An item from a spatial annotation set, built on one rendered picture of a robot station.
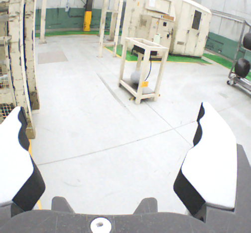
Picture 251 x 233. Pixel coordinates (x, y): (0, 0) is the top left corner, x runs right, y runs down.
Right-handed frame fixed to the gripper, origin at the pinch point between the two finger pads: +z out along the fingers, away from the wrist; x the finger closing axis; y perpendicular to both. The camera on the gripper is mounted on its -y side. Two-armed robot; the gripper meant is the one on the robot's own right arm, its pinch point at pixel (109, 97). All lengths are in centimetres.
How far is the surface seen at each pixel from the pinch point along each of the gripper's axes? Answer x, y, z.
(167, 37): 140, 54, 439
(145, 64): 34, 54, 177
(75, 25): -241, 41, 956
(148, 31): 79, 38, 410
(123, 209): 2, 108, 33
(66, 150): -47, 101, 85
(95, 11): -129, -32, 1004
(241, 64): 324, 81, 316
